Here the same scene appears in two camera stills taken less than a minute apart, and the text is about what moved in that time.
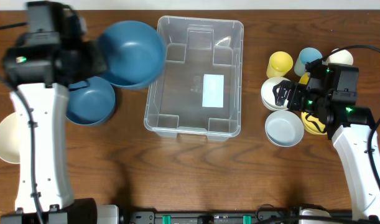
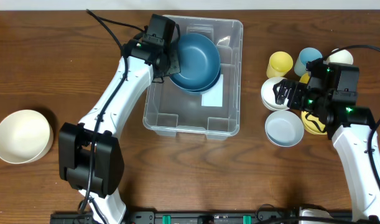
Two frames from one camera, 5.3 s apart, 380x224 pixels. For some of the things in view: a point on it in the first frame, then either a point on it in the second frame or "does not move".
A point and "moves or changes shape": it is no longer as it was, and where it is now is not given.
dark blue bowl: (136, 54) moves or changes shape
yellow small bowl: (310, 124) does not move
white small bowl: (268, 96) does not move
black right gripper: (294, 98) does not move
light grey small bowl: (284, 129) does not move
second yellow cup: (304, 79) does not move
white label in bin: (213, 93) does not move
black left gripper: (92, 59) -> (171, 65)
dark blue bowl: (91, 101) -> (201, 91)
